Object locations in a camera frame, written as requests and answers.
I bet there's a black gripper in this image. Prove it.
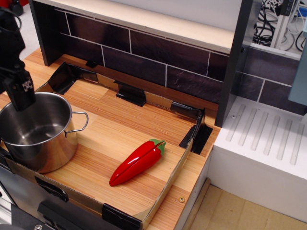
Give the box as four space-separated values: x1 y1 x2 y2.
0 61 35 111

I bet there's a stainless steel pot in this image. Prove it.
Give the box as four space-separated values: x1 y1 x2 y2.
0 92 79 173

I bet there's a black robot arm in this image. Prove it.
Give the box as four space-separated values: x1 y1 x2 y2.
0 7 35 111

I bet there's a cardboard fence with black tape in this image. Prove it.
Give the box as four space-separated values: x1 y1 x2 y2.
1 57 219 230

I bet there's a grey metal cabinet front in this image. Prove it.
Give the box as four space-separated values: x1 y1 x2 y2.
0 167 118 230

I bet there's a red toy chili pepper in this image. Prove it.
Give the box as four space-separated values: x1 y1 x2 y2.
109 139 166 186

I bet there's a dark shelf with brick backsplash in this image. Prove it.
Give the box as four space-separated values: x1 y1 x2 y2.
29 0 253 127

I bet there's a brass screw in table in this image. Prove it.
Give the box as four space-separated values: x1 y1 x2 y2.
178 197 185 203

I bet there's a white ribbed drainboard block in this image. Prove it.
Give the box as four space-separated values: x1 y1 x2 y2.
208 97 307 222

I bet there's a bundle of black cables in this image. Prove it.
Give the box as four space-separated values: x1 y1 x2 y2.
253 0 307 51

